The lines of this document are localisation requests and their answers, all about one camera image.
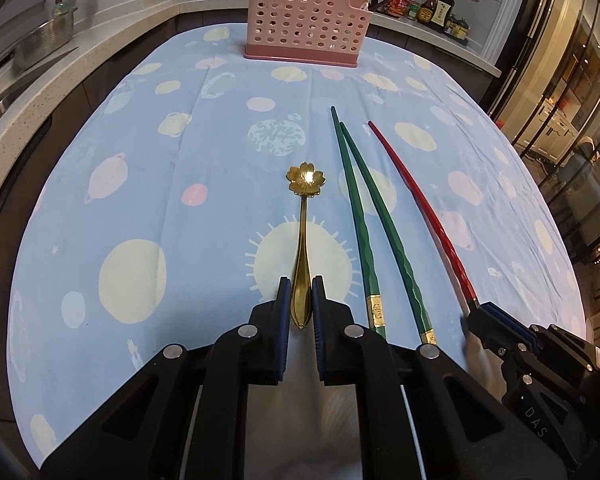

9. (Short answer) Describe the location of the green dish soap bottle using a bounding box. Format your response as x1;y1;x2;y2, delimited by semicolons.
52;0;72;18

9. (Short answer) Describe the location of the pink perforated utensil holder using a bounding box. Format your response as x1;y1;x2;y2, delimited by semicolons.
244;0;373;68

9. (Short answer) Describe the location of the red snack package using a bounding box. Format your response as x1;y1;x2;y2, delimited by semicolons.
384;0;411;18

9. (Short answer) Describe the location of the blue planet-pattern tablecloth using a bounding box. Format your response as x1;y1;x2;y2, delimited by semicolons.
7;24;586;464

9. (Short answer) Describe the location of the gold flower spoon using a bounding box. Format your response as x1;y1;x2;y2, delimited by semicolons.
286;162;326;330

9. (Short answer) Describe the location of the steel pot on counter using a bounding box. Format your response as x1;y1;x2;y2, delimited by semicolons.
14;9;76;70

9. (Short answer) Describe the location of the green chopstick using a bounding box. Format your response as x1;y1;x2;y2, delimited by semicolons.
339;122;437;344
330;106;386;337

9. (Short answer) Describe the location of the dark soy sauce bottle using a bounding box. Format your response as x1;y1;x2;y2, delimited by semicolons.
429;0;455;32

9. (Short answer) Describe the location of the small green jar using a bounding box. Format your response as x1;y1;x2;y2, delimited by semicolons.
443;15;469;46

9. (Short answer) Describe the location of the brown sauce bottle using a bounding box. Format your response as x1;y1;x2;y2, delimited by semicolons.
417;0;438;25

